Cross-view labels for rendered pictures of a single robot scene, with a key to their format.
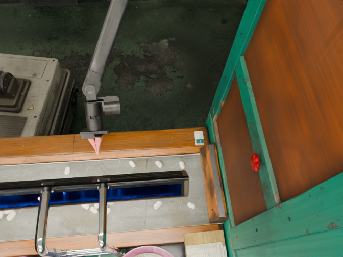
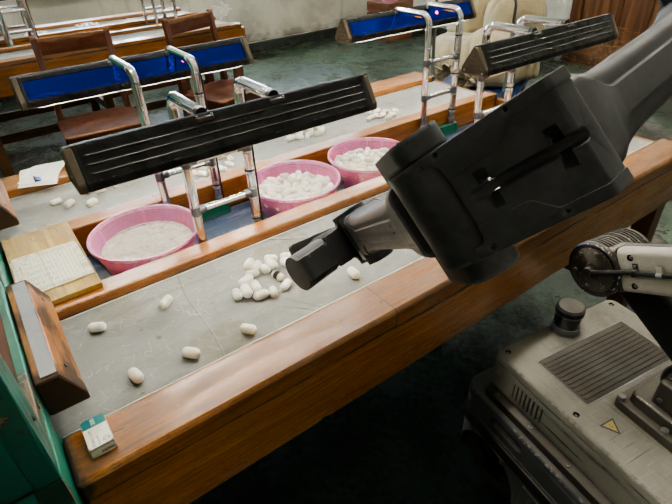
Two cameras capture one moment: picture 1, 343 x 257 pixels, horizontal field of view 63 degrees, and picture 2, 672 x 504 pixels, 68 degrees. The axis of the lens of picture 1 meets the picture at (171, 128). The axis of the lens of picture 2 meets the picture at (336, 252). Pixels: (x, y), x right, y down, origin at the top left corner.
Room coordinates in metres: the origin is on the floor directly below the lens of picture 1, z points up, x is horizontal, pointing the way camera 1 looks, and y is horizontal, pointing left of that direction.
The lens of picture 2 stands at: (1.10, 0.02, 1.40)
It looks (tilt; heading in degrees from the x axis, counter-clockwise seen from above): 34 degrees down; 156
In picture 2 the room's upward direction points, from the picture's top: 3 degrees counter-clockwise
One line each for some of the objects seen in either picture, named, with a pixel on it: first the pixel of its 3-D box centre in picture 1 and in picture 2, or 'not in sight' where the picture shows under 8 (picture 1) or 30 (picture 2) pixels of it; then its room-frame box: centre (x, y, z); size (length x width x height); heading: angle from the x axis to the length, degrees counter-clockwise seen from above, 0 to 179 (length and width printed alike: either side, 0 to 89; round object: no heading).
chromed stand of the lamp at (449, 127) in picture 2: not in sight; (424, 73); (-0.48, 1.10, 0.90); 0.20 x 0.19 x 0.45; 101
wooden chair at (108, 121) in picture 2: not in sight; (100, 120); (-2.05, -0.04, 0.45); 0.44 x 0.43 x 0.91; 97
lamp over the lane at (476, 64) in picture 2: not in sight; (548, 41); (-0.01, 1.19, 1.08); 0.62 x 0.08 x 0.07; 101
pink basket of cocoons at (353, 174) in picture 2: not in sight; (369, 166); (-0.20, 0.72, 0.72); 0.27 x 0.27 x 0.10
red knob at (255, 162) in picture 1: (256, 162); not in sight; (0.25, -0.22, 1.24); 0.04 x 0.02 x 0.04; 11
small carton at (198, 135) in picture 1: (199, 137); (98, 435); (0.52, -0.13, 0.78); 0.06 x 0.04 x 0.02; 11
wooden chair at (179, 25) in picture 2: not in sight; (222, 90); (-2.26, 0.74, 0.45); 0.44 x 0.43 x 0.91; 122
